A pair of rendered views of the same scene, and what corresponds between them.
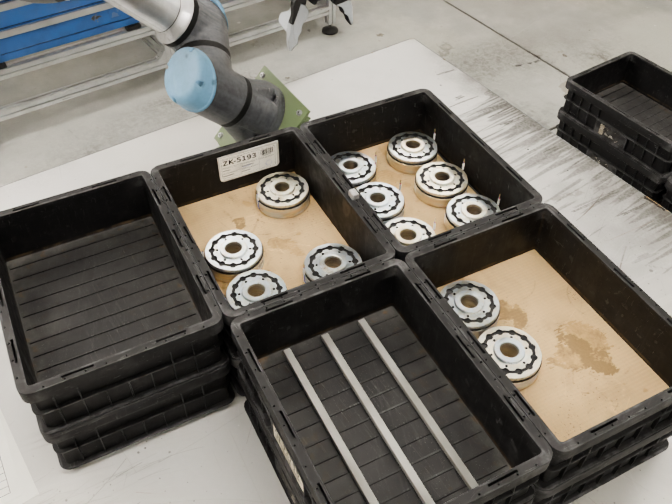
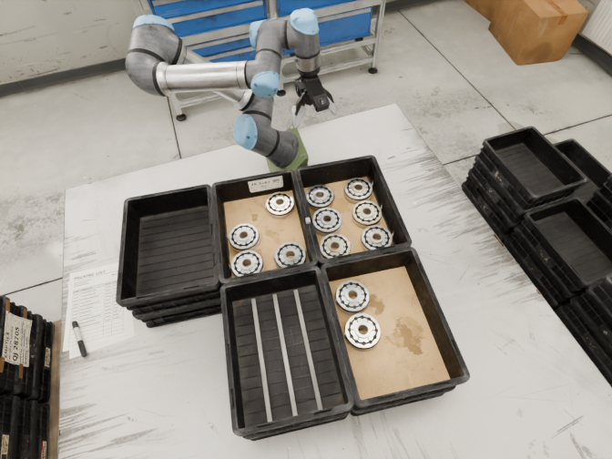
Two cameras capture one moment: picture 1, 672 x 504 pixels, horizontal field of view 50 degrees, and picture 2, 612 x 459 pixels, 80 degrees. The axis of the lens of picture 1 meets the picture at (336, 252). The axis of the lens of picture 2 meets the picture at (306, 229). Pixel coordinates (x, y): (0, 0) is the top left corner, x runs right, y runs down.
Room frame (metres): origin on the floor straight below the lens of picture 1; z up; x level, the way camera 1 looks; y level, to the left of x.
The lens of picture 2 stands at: (0.31, -0.23, 1.91)
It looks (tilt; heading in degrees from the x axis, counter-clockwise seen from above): 57 degrees down; 18
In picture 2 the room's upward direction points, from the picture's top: 3 degrees counter-clockwise
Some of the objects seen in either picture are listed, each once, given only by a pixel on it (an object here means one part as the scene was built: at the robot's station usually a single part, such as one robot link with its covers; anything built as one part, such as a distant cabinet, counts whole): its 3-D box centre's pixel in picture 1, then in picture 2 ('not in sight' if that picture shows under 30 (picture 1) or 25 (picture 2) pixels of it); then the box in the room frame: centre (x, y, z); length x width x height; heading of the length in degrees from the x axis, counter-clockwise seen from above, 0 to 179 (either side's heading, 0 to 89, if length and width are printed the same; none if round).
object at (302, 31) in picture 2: not in sight; (304, 34); (1.30, 0.07, 1.34); 0.09 x 0.08 x 0.11; 98
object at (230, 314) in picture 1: (266, 214); (260, 222); (0.92, 0.12, 0.92); 0.40 x 0.30 x 0.02; 27
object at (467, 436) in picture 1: (378, 408); (282, 346); (0.57, -0.06, 0.87); 0.40 x 0.30 x 0.11; 27
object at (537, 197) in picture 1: (414, 165); (349, 205); (1.06, -0.15, 0.92); 0.40 x 0.30 x 0.02; 27
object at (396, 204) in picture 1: (377, 200); (327, 219); (1.02, -0.08, 0.86); 0.10 x 0.10 x 0.01
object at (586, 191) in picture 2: not in sight; (565, 182); (2.02, -1.24, 0.26); 0.40 x 0.30 x 0.23; 35
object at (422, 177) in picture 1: (441, 178); (366, 212); (1.09, -0.21, 0.86); 0.10 x 0.10 x 0.01
